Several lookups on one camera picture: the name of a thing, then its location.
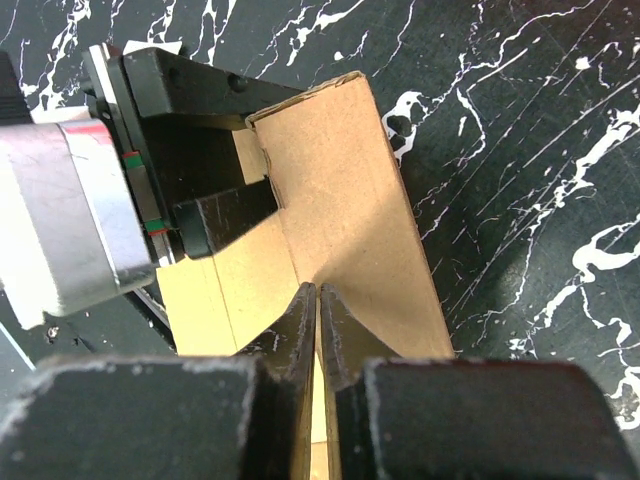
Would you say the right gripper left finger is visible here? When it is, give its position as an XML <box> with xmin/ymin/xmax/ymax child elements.
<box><xmin>1</xmin><ymin>283</ymin><xmax>316</xmax><ymax>479</ymax></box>

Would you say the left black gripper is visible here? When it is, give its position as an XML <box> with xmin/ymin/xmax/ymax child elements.
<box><xmin>82</xmin><ymin>43</ymin><xmax>302</xmax><ymax>265</ymax></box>

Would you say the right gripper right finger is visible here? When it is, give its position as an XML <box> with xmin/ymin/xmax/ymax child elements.
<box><xmin>320</xmin><ymin>284</ymin><xmax>635</xmax><ymax>479</ymax></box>

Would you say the brown cardboard box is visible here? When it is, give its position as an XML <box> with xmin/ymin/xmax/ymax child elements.
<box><xmin>159</xmin><ymin>72</ymin><xmax>453</xmax><ymax>468</ymax></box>

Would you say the small white paper card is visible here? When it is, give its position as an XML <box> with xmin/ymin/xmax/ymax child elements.
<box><xmin>123</xmin><ymin>40</ymin><xmax>183</xmax><ymax>55</ymax></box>

